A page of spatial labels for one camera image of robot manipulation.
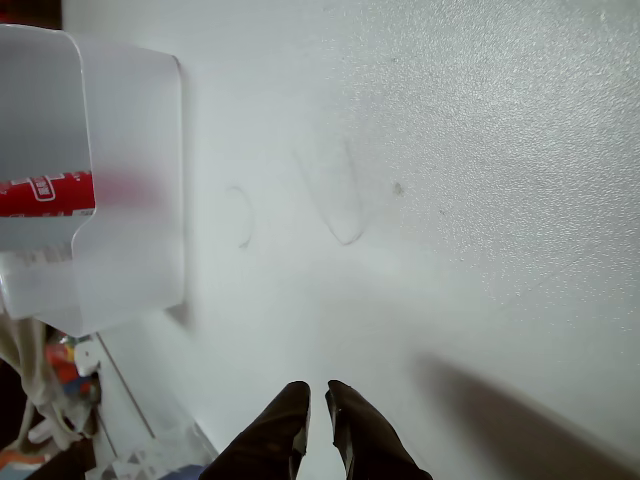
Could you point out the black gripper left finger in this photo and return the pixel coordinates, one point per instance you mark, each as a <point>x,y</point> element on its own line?
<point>272,442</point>

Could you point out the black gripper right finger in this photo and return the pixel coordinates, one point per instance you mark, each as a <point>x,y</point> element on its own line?
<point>365,440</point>

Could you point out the blue round hair brush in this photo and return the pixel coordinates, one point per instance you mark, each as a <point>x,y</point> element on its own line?
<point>187,472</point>

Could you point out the colourful packaged items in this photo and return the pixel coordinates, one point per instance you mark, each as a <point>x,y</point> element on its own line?
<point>65,365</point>

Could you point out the clutter beside table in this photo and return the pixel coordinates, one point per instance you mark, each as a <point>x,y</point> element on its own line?
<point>35,380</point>

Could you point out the red tube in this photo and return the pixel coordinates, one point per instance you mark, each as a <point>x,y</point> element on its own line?
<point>45,195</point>

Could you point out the frosted plastic tray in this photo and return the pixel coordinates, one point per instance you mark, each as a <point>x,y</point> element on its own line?
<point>130,125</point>

